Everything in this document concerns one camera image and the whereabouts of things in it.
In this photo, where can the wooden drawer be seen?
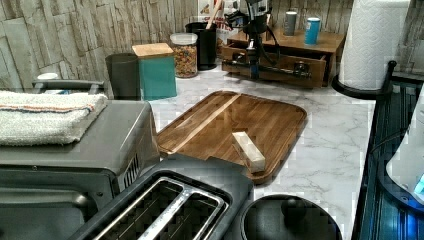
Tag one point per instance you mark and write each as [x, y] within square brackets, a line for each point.
[294, 70]

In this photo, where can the stick of butter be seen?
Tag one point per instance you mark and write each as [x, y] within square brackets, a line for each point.
[250, 154]

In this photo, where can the blue can white lid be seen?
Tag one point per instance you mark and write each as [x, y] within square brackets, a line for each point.
[312, 30]

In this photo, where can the black two-slot toaster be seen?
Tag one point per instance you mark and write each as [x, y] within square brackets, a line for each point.
[180, 198]

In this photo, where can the black utensil holder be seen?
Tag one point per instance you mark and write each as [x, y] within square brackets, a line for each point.
[206, 44]

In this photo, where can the black round pot lid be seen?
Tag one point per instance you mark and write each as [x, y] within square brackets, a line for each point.
[287, 217]

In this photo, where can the teal canister wooden lid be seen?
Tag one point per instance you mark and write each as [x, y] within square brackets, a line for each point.
[156, 70]

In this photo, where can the wooden spoon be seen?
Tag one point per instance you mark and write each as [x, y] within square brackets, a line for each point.
[217, 6]

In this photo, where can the wooden drawer cabinet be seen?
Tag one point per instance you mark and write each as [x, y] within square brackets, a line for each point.
[328, 44]

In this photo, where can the cereal jar clear lid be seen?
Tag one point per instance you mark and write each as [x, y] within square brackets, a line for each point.
[184, 46]

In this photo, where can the black paper towel holder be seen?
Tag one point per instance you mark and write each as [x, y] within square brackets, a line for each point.
[367, 94]

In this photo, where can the dark grey cup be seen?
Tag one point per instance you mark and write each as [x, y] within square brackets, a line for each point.
[124, 76]

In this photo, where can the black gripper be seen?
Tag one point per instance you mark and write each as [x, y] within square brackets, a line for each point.
[253, 57]

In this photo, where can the grey shaker can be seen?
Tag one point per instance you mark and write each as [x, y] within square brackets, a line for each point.
[290, 23]

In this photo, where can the white striped towel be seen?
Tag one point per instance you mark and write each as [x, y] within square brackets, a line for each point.
[36, 119]

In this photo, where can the paper towel roll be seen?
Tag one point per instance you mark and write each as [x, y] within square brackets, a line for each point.
[372, 40]

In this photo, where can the wooden cutting board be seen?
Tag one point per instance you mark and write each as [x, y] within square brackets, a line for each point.
[206, 130]

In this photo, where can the silver toaster oven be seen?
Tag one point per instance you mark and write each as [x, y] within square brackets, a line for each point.
[49, 191]

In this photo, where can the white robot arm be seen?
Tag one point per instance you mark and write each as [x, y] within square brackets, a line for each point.
[254, 24]

